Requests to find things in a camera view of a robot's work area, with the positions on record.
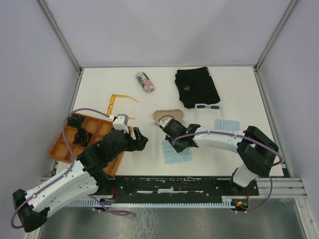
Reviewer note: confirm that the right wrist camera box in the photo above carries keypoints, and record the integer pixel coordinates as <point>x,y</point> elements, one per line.
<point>163,124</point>

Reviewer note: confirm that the right corner aluminium post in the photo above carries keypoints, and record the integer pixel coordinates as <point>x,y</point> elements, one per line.
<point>276,33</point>

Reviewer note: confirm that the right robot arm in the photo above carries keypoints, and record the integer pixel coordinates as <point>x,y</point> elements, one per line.
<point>257,151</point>

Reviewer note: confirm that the corner aluminium post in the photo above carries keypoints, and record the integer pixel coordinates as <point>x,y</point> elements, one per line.
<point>58,33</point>
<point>276,33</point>

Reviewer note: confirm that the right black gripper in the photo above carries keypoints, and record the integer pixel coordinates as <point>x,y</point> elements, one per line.
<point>178,149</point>

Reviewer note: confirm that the flag print glasses case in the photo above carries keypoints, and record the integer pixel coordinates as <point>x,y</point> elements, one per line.
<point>145,82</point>

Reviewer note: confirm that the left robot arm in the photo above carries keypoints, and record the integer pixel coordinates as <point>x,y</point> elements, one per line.
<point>84,176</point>

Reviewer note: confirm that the white frame sunglasses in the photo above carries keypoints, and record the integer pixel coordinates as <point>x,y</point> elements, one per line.
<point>211,107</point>

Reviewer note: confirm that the black sunglasses in tray middle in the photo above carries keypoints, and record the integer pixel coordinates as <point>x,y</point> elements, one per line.
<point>82,137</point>

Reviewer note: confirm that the map print glasses case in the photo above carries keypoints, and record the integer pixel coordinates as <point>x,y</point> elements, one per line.
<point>162,115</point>

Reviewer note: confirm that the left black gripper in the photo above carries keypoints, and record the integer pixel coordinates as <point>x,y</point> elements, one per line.
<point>138,144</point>

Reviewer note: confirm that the black folded cloth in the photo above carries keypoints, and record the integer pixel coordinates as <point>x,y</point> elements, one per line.
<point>196,86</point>

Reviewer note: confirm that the aluminium frame rail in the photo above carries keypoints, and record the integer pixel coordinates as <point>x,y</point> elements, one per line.
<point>279,187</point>

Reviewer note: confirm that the light blue cleaning cloth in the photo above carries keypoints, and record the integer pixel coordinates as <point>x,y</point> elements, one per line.
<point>172,157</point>

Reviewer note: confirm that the orange sunglasses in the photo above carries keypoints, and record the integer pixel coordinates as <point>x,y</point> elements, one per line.
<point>112,101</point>

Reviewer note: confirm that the orange compartment tray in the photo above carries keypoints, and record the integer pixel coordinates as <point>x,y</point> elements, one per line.
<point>97,127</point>

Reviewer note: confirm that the black sunglasses in tray corner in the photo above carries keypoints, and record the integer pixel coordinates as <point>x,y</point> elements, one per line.
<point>75,121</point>

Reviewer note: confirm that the left corner aluminium post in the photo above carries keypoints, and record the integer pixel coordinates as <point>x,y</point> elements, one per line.
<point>58,33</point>

